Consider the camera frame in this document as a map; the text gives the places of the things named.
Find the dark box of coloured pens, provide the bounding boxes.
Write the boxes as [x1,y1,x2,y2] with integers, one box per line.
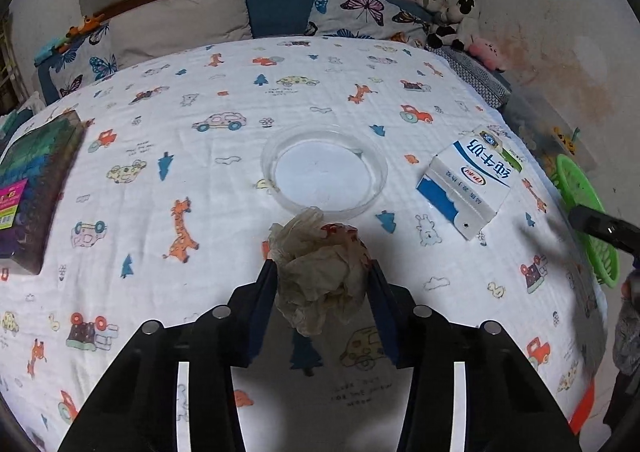
[1,110,86,282]

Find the green plastic mesh basket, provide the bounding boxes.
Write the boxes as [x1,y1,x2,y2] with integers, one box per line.
[554,155,620,288]

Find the black white plush cow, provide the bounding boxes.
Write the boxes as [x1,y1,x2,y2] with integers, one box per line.
[416,0,480,52]

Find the clear plastic bowl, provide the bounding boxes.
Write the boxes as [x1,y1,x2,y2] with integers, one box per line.
[260,124,388,221]

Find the printed white table cloth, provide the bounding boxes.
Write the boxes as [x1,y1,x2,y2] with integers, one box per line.
[1,37,606,451]

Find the tissue paper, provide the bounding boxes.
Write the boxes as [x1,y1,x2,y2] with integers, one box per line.
[267,207,371,337]

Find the butterfly print pillow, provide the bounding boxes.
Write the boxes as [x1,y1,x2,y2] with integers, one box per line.
[305,0,427,48]

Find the white blue milk carton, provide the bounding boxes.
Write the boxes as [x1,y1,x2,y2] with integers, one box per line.
[416,127,524,241]

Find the beige cushion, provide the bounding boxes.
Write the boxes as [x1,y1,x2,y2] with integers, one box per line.
[110,0,253,68]

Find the butterfly pillow at left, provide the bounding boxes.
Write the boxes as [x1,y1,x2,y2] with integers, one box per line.
[36,22,118,105]

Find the pink plush toy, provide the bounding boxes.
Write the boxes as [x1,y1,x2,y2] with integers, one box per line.
[468,37,506,73]

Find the clear plastic toy bin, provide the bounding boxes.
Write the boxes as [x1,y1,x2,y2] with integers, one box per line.
[501,85,597,176]

